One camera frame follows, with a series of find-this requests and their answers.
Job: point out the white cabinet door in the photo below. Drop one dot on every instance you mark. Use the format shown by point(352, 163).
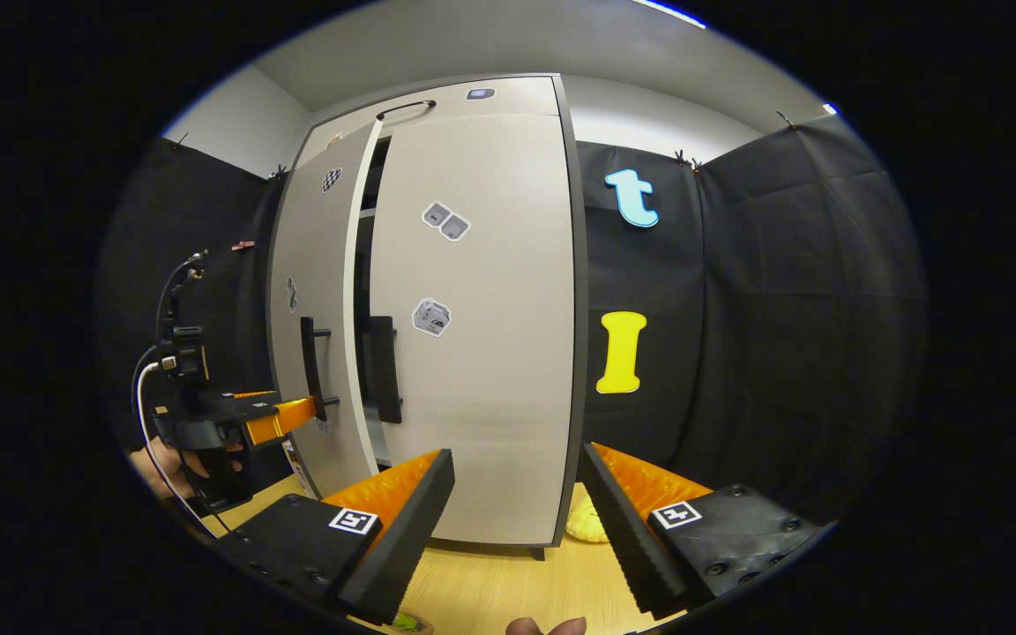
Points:
point(490, 353)
point(314, 247)

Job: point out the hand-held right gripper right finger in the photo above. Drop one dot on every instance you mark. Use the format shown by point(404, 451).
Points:
point(627, 538)

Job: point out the yellow round sponge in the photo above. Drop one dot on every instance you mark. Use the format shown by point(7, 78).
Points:
point(586, 527)

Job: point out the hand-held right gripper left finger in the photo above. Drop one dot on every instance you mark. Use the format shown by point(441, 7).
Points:
point(402, 547)

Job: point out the white and grey cabinet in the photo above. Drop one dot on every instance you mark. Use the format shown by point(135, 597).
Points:
point(582, 309)

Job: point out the black backdrop cloth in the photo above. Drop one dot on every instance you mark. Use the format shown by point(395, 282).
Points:
point(781, 309)

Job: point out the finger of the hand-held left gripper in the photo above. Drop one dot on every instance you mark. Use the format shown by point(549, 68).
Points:
point(252, 393)
point(287, 419)

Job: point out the beige cabinet drawer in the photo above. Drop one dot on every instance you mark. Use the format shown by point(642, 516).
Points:
point(517, 101)

